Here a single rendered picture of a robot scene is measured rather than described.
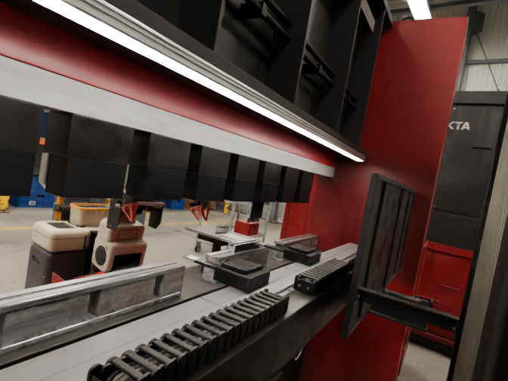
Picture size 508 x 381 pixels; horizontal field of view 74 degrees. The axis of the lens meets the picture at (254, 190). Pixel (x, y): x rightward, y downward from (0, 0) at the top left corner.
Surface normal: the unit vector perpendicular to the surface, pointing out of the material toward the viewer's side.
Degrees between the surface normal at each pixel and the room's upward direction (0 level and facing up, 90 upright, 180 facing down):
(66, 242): 90
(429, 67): 90
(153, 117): 90
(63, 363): 0
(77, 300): 90
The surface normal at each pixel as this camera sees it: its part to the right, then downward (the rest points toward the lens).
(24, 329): 0.85, 0.18
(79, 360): 0.17, -0.98
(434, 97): -0.50, -0.04
